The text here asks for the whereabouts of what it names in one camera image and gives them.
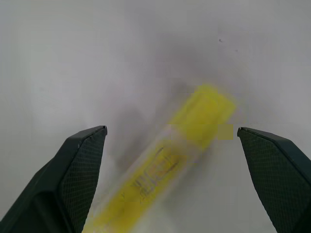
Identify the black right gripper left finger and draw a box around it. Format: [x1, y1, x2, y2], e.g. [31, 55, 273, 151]
[0, 125, 108, 233]

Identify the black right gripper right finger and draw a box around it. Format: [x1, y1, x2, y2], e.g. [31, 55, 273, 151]
[237, 127, 311, 233]

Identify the yellow highlighter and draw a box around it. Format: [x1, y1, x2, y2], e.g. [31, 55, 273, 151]
[82, 83, 237, 233]

